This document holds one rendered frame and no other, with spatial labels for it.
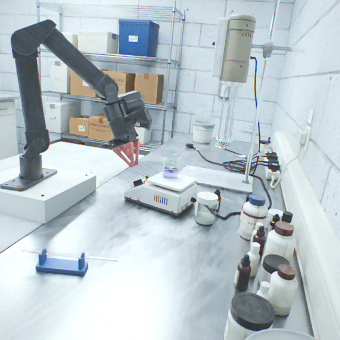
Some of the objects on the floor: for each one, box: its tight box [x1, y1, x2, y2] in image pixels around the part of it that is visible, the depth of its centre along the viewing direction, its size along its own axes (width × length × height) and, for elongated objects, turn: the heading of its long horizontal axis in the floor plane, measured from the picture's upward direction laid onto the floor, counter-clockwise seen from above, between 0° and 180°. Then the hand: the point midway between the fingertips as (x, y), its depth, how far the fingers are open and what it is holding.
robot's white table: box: [0, 142, 145, 254], centre depth 112 cm, size 48×120×90 cm, turn 148°
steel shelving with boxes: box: [36, 0, 185, 153], centre depth 319 cm, size 143×41×190 cm, turn 58°
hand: (133, 163), depth 96 cm, fingers open, 3 cm apart
